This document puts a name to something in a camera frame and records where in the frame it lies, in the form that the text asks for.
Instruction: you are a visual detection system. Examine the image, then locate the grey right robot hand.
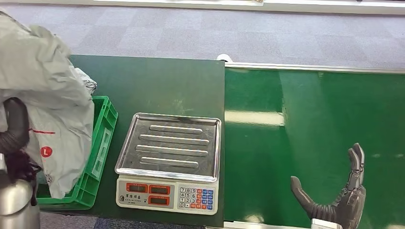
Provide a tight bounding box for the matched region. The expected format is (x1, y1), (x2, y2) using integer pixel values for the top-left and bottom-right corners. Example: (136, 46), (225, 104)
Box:
(290, 143), (367, 229)

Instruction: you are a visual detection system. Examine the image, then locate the grey plastic mailer package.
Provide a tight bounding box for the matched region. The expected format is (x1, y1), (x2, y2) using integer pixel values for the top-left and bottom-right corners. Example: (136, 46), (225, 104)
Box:
(0, 9), (96, 110)

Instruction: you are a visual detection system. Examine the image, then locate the steel weighing tray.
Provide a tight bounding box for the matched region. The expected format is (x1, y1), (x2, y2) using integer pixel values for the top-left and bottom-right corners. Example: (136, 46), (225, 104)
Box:
(114, 112), (223, 184)

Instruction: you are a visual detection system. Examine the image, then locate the green plastic basket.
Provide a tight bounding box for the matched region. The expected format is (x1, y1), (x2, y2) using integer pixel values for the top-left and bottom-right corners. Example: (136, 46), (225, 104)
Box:
(35, 95), (119, 211)

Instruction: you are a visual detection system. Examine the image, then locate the crinkled silver package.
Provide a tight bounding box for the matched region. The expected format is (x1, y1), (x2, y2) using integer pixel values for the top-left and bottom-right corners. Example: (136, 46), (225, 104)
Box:
(73, 67), (98, 96)

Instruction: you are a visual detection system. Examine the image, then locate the pale package with red label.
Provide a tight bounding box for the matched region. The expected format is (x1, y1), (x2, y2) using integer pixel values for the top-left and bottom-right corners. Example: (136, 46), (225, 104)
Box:
(0, 94), (96, 200)

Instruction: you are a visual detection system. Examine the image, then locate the green conveyor belt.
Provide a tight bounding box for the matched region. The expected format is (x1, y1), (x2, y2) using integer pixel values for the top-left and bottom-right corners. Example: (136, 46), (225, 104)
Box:
(223, 67), (405, 229)

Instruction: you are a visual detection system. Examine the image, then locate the white electronic scale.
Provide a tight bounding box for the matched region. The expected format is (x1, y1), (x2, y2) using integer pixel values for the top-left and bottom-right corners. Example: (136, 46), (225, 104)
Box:
(115, 173), (220, 216)

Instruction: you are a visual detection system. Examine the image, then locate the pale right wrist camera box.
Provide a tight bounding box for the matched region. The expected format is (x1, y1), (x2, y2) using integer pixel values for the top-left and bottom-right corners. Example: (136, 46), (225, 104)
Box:
(310, 218), (343, 229)

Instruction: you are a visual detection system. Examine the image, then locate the silver conveyor side rail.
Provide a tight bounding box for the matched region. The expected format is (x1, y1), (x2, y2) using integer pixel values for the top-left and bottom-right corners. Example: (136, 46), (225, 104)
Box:
(224, 62), (405, 75)

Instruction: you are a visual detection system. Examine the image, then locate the black cable bundle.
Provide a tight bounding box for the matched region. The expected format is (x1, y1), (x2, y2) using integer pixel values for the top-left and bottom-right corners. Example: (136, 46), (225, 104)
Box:
(4, 149), (43, 207)

